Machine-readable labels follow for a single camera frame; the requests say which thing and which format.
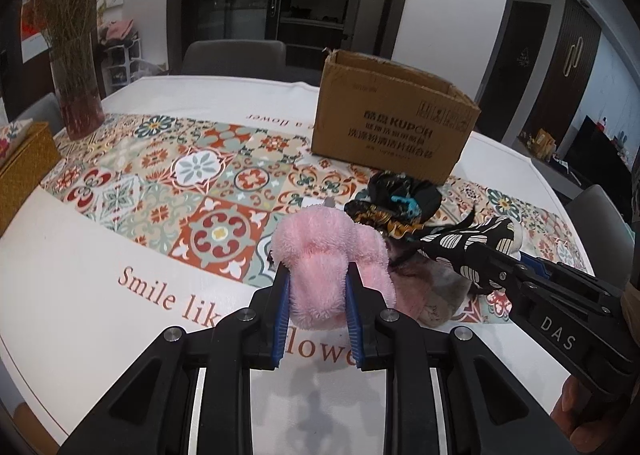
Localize black white patterned cloth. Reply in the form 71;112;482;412
418;214;523;295

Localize black patterned silk scarf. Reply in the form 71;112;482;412
344;171;442;239

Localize pink fluffy plush toy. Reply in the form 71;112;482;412
271;204;397;331

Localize person's right hand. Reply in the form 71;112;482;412
550;376;613;454

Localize pink grey sock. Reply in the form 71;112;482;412
385;238;471;328

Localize grey chair right side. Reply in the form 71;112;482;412
566;184;634;289

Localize black television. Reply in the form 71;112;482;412
564;117;631;187

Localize brown cardboard box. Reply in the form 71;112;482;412
311;50;480;185

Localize yellow woven tissue box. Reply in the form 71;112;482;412
1;122;61;234

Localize grey dining chair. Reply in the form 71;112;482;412
181;39;286;80

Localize white shoe rack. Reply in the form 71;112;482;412
102;31;141;94

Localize glass vase dried flowers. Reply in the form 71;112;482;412
32;0;104;141

